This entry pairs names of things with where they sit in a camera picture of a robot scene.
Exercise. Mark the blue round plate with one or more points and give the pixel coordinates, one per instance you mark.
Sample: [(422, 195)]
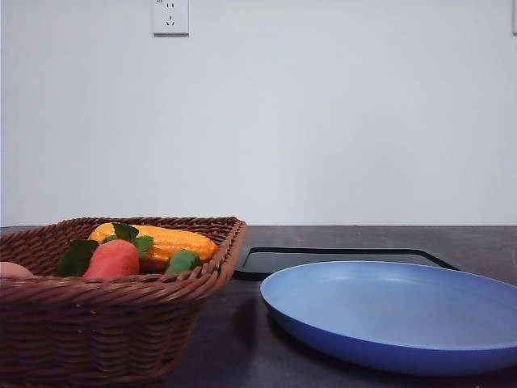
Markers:
[(397, 317)]

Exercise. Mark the green toy chili pepper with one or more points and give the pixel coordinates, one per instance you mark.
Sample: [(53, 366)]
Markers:
[(182, 261)]

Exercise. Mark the white wall power socket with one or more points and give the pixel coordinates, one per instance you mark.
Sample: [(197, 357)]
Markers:
[(171, 19)]

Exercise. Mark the brown egg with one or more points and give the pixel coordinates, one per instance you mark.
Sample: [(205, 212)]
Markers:
[(12, 270)]

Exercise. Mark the black rectangular tray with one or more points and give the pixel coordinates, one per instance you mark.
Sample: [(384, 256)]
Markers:
[(263, 263)]

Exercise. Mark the orange toy carrot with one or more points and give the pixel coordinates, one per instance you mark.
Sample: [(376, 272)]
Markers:
[(116, 256)]

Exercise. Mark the brown wicker basket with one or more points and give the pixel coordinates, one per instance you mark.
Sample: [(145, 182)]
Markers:
[(114, 331)]

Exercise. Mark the yellow toy corn cob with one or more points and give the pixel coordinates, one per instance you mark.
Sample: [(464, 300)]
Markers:
[(165, 242)]

